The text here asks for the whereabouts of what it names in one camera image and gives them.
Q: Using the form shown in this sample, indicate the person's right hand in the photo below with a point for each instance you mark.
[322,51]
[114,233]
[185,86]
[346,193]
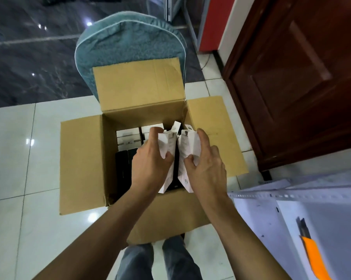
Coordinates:
[207,175]

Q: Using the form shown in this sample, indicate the person's left hand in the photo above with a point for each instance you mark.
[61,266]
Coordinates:
[147,169]

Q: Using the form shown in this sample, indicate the row of slim black boxes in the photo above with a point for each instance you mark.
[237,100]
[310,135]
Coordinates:
[124,169]

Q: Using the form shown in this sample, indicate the slim white tabbed box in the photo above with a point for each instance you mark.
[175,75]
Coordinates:
[168,145]
[190,142]

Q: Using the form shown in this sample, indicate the stack of slim white boxes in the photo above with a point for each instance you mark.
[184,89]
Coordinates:
[128,137]

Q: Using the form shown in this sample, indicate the small printed brown carton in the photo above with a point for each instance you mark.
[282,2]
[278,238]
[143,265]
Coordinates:
[82,166]

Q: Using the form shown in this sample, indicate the orange utility knife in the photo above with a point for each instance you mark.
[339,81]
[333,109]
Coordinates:
[314,256]

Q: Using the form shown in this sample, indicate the white metal shelving rack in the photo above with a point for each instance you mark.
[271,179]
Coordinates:
[333,230]

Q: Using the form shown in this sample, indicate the person's left forearm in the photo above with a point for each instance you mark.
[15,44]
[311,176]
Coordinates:
[99,242]

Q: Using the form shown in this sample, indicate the person's right forearm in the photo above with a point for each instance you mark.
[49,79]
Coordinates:
[248,245]

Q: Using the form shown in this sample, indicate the person's grey trouser legs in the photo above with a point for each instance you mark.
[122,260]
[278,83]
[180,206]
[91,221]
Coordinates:
[137,265]

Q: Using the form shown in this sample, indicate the teal fabric chair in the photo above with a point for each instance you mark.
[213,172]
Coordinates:
[128,40]

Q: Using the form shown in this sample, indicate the dark wooden door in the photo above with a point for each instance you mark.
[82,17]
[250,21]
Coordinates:
[298,72]

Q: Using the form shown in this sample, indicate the glass door with metal frame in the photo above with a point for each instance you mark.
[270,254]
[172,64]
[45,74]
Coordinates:
[194,20]

